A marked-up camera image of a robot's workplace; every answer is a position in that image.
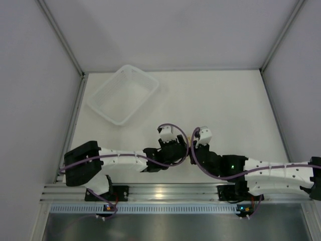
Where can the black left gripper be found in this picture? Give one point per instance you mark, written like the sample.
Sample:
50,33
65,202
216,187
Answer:
180,139

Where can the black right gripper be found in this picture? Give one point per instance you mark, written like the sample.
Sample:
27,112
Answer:
193,149

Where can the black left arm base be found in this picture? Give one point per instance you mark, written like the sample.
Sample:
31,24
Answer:
118,193

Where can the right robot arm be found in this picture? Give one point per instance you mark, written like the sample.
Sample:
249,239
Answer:
256,177

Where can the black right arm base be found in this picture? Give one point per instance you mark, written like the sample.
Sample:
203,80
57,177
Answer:
227,192

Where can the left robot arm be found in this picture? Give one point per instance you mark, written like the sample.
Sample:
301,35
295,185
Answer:
90,166

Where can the white perforated plastic basket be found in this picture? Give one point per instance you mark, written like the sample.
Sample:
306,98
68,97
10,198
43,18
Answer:
123,94

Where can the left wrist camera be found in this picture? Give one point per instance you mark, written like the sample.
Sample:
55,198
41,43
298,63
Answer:
166,133

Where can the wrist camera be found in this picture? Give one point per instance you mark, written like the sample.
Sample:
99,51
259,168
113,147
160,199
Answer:
166,133
202,136

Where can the aluminium mounting rail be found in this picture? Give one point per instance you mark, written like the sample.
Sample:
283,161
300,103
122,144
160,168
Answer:
139,192

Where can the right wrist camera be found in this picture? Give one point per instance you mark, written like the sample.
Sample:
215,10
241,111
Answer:
202,136

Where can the slotted white cable duct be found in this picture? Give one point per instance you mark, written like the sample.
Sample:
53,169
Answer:
126,208

